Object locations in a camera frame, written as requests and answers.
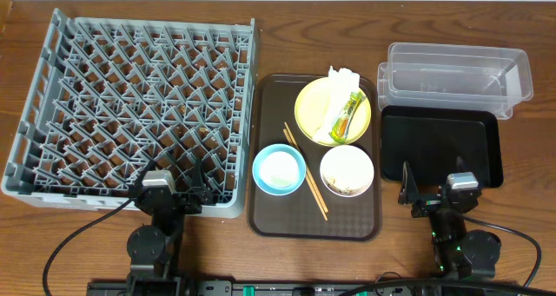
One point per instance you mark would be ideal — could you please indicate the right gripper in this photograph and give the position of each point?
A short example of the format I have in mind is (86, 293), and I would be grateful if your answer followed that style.
(427, 204)

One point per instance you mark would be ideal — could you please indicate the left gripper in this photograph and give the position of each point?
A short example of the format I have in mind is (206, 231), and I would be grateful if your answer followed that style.
(175, 200)

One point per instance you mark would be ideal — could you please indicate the white bowl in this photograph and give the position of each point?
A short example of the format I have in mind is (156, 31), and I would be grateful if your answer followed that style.
(347, 171)

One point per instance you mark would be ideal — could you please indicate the light blue bowl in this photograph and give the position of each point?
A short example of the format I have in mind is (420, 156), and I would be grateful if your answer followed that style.
(278, 170)

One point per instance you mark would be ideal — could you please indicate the green orange snack wrapper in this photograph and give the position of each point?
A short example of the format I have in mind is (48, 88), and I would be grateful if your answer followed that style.
(339, 130)

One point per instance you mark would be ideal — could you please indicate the yellow plate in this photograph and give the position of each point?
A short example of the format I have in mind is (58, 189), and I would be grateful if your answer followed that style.
(310, 108)

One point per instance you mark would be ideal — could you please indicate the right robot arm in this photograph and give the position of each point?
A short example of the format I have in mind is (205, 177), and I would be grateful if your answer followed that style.
(458, 252)

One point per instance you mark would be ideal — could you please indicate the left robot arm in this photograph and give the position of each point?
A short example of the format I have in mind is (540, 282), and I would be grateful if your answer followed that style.
(154, 248)

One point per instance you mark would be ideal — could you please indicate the black waste tray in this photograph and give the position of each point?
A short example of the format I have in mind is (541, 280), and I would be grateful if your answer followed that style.
(431, 140)

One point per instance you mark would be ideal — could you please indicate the grey dishwasher rack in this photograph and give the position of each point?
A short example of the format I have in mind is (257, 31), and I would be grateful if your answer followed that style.
(109, 96)

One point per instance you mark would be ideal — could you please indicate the lower wooden chopstick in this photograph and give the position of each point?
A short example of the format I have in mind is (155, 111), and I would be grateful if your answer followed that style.
(308, 176)

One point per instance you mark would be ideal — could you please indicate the clear plastic bin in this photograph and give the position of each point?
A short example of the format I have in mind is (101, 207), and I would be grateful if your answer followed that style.
(447, 76)

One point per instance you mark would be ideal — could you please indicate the brown serving tray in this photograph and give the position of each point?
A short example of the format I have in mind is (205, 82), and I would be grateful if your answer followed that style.
(297, 215)

